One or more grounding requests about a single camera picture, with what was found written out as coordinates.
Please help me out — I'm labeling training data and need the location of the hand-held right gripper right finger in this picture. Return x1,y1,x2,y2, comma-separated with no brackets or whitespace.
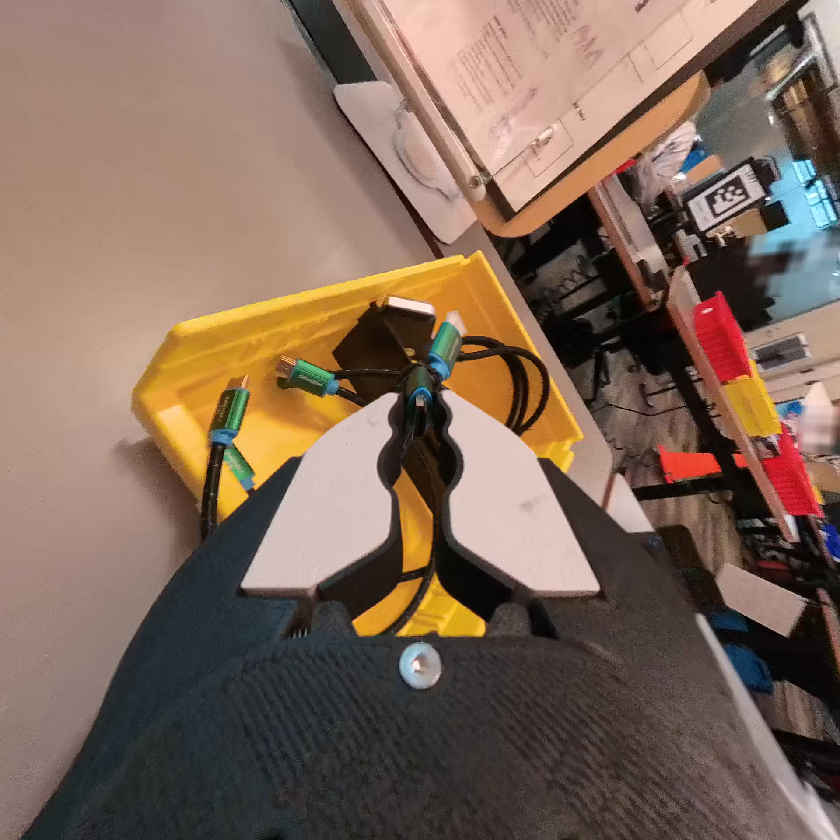
438,390,601,619

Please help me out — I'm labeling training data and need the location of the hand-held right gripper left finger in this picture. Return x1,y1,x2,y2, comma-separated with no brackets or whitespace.
240,392,404,616

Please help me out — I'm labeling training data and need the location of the yellow plastic bin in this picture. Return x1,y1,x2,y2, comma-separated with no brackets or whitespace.
131,251,585,639

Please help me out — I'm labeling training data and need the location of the grey cardboard box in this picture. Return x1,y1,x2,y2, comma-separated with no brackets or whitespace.
715,563,809,639

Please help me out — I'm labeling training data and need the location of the small yellow bin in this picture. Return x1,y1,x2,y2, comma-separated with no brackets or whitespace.
722,377,783,438

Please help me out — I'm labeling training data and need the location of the red plastic bin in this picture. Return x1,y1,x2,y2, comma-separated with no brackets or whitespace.
694,290,753,383
764,427,824,518

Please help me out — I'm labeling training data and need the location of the small framed marker sign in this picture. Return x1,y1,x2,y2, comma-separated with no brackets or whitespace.
686,159,774,235

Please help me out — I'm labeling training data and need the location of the printed instruction sheet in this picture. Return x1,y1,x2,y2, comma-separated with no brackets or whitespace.
367,0,775,211

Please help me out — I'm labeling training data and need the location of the coiled black cord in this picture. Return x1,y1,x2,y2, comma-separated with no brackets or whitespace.
530,255,592,317

